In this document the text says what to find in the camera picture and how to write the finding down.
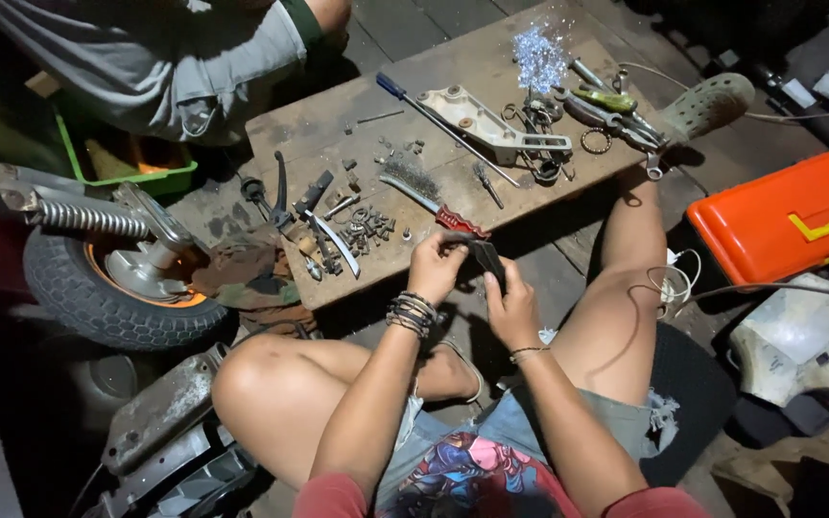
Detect black cable end knob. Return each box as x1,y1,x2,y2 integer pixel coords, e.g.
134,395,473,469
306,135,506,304
239,176,272,218

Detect thin metal rod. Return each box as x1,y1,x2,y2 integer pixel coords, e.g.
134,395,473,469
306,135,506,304
355,108,406,125

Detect person's left hand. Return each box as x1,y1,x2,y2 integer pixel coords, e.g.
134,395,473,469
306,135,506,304
406,230,474,306

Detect person's right hand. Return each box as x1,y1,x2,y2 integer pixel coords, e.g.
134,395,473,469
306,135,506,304
483,256,545,354

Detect thin wrist bracelet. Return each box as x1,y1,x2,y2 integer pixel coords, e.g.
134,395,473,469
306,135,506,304
508,345,551,365

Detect beige sandal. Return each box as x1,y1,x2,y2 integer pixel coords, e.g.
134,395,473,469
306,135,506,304
432,338,492,408

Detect beige perforated clog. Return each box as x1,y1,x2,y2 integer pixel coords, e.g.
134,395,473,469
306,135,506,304
655,72,757,145

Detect black brake lever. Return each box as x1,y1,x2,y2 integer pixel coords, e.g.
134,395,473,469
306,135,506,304
269,150,295,233

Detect blue-handled long screwdriver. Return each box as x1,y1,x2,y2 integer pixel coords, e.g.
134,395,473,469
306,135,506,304
376,72,522,189

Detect red-handled wire brush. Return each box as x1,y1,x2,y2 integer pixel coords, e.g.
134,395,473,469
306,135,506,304
379,160,492,240

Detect shiny steel wool tuft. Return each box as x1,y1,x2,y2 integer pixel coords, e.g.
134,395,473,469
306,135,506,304
511,25,571,95

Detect green-handled pliers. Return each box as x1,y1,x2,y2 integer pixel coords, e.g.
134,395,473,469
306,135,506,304
571,85,639,115

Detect black flat metal tool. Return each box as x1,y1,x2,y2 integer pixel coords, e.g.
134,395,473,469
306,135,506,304
292,169,335,217

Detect round bearing ring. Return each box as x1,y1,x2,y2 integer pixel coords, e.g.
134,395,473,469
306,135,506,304
579,127,614,155

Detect stack of dark wrist bracelets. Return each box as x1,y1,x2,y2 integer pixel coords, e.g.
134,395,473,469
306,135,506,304
386,291,441,339

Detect red printed shirt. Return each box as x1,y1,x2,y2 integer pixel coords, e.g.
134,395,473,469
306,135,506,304
292,430,712,518

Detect small black part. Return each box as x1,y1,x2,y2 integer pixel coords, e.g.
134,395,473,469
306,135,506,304
466,239,508,296

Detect orange toolbox with yellow handle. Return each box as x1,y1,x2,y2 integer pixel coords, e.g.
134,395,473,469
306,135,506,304
686,142,829,289

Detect grey scooter frame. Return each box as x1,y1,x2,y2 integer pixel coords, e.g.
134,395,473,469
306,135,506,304
85,341,259,518

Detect small thin wire brush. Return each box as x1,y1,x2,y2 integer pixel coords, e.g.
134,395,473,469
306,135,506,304
472,161,506,210

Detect scooter wheel with black tyre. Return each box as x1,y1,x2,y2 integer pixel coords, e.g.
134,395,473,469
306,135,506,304
22,224,229,353

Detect brown dirty rag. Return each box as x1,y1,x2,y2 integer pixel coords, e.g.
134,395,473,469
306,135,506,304
190,229,319,337

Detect beige metal bracket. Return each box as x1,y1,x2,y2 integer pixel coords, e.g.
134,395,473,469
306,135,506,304
416,85,574,167

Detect heap of springs and clips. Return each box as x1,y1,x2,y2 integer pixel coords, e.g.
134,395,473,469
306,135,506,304
501,90,578,185

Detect pile of nuts and bolts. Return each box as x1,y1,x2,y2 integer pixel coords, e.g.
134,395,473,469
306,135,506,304
337,204,398,258

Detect grey scooter body panel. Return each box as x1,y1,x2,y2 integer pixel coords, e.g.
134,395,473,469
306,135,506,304
727,272,829,409

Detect curved chrome lever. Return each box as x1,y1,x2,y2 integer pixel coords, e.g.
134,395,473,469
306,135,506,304
309,212,362,281

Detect white charger with cable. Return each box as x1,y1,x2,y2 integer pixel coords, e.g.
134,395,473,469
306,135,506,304
646,247,704,322

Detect chrome shock absorber spring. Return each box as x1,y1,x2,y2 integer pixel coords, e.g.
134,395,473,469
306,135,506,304
32,198,154,242

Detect black seat cushion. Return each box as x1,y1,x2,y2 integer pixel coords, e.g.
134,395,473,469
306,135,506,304
640,322,740,488

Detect green plastic crate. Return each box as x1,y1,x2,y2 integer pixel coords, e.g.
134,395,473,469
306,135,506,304
53,108,199,200

